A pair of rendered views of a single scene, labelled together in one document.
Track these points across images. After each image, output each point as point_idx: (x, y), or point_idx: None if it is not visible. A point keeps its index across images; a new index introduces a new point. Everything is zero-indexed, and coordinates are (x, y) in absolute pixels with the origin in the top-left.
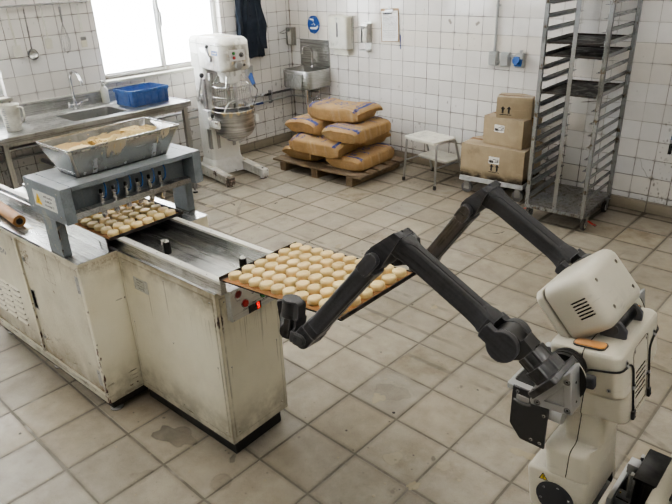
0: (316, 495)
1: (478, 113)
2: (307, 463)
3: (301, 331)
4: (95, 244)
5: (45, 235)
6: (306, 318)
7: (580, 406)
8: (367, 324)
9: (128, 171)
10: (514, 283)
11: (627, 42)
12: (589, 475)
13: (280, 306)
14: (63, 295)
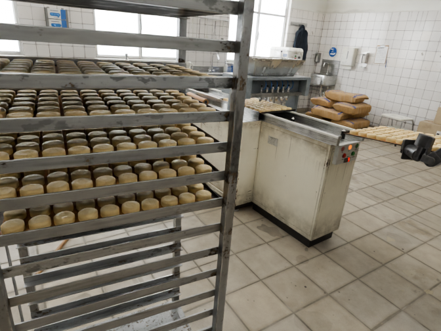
0: (363, 280)
1: (429, 108)
2: (354, 263)
3: (433, 154)
4: (250, 115)
5: (220, 110)
6: (431, 150)
7: None
8: (372, 201)
9: (278, 78)
10: None
11: None
12: None
13: (406, 143)
14: (224, 141)
